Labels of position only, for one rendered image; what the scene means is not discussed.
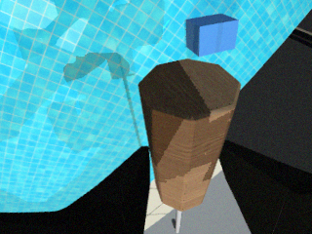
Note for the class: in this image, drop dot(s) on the blue block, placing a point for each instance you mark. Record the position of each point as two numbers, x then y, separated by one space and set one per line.
211 34

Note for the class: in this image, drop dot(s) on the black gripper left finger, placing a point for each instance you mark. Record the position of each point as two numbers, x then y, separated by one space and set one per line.
117 205

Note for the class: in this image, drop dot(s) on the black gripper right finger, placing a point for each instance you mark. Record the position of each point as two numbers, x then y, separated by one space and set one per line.
274 198

